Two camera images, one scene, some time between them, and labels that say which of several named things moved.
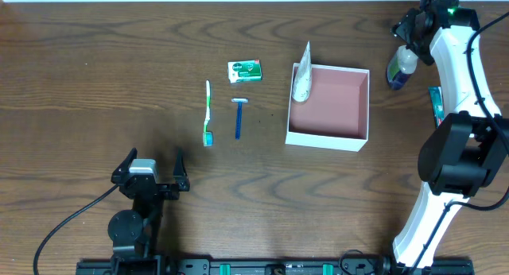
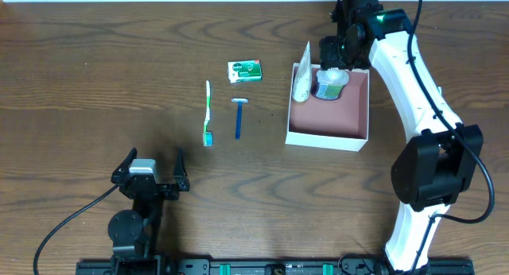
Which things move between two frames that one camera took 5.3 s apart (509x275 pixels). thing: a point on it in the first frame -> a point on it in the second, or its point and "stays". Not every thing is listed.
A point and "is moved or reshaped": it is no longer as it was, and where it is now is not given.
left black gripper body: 165,188 stays
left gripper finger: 180,172 stays
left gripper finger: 123,167 stays
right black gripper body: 413,32 -> 332,54
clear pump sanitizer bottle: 403,64 is moved or reshaped
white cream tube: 303,81 stays
